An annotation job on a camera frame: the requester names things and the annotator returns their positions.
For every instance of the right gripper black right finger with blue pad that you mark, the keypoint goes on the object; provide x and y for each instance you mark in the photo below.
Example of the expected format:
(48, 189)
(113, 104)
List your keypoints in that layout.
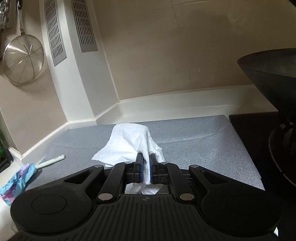
(158, 171)

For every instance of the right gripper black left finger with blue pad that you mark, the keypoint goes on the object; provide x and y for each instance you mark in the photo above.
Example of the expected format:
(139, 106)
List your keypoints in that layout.
(135, 174)

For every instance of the white paper tissue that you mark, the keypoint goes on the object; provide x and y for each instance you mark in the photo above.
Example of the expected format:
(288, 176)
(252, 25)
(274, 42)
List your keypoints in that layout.
(125, 142)

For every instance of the blue wrapper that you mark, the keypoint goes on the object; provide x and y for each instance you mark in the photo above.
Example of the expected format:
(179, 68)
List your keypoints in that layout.
(17, 184)

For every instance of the grey counter mat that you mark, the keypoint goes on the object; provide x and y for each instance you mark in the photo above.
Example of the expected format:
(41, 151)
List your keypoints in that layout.
(210, 142)

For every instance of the pale green stick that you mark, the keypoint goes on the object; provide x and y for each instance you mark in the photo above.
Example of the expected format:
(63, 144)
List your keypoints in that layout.
(50, 162)

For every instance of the black stove top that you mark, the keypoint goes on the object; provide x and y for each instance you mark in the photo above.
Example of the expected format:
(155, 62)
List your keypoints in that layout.
(270, 141)

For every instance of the black spice rack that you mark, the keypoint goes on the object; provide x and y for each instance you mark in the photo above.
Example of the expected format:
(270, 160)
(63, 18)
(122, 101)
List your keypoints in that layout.
(5, 156)

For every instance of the black wok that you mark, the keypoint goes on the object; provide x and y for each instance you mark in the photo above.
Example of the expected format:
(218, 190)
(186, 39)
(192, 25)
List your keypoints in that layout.
(273, 74)

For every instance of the steel mesh strainer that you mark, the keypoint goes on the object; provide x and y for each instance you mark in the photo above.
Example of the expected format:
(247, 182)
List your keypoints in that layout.
(23, 56)

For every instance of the silver wall vent grille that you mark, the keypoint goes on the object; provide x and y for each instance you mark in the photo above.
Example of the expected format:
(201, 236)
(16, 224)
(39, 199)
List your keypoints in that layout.
(55, 38)

